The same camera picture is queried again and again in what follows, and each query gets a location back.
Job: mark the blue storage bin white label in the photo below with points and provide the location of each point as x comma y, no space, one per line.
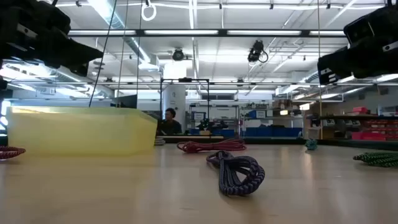
253,114

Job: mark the white building column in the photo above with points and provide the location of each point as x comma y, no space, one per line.
174,96

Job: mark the dark computer monitor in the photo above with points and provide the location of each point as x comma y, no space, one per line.
126,102

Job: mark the metal storage shelf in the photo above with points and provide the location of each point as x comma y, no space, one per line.
280,123

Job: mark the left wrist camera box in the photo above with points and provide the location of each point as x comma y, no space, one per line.
54,18

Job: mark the person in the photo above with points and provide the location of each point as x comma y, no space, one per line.
170,126

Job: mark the black overhead camera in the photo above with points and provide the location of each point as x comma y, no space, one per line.
256,51

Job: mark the black metal table frame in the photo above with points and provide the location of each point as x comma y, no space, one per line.
273,141

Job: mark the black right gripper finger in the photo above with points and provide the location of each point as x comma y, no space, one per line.
337,67

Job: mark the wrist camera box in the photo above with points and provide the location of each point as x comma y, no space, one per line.
359,29
54,18

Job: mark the overhead LED light bar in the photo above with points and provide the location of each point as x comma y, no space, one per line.
180,32

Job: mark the round black ceiling fixture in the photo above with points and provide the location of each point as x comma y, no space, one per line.
178,55

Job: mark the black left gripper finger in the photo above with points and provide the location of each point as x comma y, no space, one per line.
71,51
79,69

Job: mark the yellow translucent plastic bin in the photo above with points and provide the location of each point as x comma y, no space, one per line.
77,133

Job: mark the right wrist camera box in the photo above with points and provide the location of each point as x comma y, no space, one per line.
359,29

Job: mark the black metal frame stand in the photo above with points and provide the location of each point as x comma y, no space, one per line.
186,80

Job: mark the red storage box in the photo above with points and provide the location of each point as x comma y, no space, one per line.
360,110

